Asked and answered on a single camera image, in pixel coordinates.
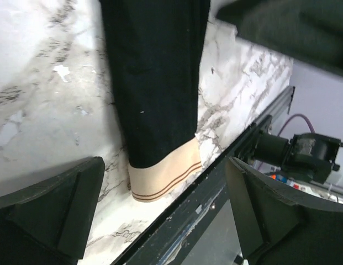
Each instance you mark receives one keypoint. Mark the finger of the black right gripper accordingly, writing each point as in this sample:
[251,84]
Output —
[308,31]

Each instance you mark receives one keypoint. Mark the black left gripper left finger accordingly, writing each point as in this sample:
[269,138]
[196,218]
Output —
[49,222]

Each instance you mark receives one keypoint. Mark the aluminium frame rail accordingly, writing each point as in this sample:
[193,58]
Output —
[282,102]

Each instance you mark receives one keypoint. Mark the black garment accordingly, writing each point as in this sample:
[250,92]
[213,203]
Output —
[154,51]

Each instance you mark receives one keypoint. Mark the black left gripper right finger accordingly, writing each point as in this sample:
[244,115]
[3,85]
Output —
[278,224]

